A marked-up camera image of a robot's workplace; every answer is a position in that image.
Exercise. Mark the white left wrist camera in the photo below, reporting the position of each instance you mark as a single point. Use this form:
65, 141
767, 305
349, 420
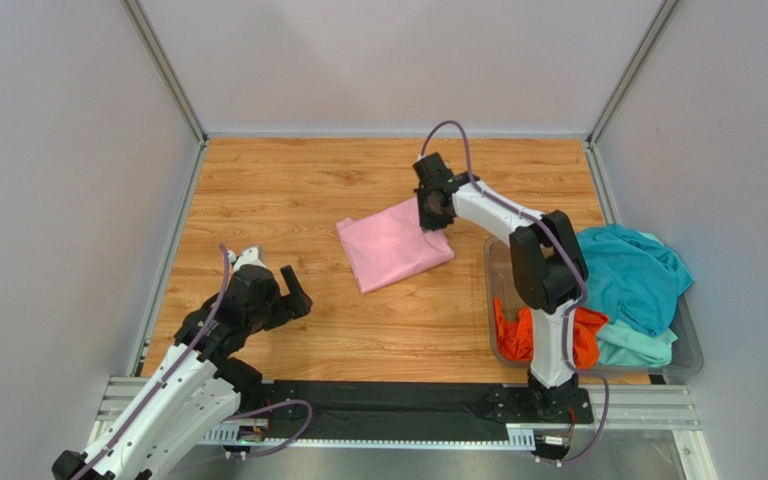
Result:
253, 255

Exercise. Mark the aluminium frame rail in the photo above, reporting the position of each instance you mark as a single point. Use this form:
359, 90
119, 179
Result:
176, 203
624, 100

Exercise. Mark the clear plastic bin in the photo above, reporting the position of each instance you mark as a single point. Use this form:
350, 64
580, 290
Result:
687, 355

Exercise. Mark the aluminium frame rail left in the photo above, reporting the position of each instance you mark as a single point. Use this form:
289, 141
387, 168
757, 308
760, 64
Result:
176, 203

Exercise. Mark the pink t-shirt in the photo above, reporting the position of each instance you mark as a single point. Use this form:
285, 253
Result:
390, 246

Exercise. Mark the teal t-shirt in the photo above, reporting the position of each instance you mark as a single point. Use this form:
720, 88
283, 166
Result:
633, 277

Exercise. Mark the light mint t-shirt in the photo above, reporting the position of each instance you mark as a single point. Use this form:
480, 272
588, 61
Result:
621, 345

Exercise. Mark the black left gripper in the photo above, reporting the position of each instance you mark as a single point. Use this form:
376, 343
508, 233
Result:
297, 301

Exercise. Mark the orange t-shirt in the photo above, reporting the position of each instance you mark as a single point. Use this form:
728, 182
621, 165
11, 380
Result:
515, 338

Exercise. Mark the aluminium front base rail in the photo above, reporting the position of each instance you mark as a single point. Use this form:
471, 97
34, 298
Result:
518, 435

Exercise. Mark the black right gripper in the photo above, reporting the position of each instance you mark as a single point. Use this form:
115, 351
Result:
433, 217

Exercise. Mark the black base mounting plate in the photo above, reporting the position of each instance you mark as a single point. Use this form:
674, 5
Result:
392, 411

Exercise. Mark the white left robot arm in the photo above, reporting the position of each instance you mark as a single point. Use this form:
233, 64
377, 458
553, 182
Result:
198, 384

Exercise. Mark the aluminium frame rail right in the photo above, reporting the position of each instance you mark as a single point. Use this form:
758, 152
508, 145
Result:
624, 100

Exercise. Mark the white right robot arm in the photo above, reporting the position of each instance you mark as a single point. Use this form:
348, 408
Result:
548, 270

